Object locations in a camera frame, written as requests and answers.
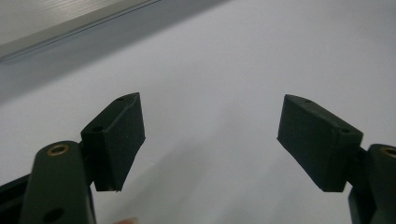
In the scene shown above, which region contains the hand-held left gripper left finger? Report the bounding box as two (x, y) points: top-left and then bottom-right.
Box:
(80, 91), (147, 192)

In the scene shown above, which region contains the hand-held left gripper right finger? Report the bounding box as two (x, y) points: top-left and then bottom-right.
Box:
(276, 93), (364, 193)

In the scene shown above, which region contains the aluminium frame rail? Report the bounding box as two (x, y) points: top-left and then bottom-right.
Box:
(0, 0), (163, 63)

